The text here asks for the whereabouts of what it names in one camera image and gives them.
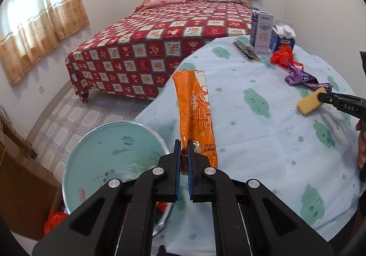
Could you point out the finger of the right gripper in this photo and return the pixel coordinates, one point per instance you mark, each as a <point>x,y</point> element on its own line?
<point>349,104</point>

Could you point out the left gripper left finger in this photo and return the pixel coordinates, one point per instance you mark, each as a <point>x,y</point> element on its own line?
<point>119,218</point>

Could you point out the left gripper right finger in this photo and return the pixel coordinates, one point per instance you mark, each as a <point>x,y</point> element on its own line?
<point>248,219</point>

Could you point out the yellow sponge block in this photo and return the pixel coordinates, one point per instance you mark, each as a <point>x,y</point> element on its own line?
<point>310,103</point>

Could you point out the purple snack wrapper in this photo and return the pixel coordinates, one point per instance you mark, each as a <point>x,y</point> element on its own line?
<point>297,76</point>

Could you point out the orange snack wrapper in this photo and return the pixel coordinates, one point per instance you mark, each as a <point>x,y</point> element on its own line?
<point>194,113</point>

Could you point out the teal round trash bin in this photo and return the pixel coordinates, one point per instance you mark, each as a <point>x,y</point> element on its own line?
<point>115,150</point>

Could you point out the person's hand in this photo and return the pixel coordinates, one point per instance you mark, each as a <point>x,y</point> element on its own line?
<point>361,156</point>

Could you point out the orange plastic bag on floor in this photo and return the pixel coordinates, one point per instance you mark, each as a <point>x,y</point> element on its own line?
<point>54,219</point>

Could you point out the red plastic bag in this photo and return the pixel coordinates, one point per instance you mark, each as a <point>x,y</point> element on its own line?
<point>284,57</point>

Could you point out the blue white capped carton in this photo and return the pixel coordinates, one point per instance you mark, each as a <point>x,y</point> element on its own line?
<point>282,34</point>

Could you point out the brown cardboard box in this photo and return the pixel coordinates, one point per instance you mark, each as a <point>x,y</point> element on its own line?
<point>29,191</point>

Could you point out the grey white milk carton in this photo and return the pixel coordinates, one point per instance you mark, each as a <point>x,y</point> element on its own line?
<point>261,31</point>

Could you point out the small dark foil packet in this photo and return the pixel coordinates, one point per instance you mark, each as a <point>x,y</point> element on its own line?
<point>244,48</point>

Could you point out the bed with red quilt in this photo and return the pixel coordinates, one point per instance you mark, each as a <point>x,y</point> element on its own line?
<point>135,56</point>

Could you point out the left beige curtain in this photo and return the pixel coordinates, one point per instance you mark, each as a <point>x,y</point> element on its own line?
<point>31,29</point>

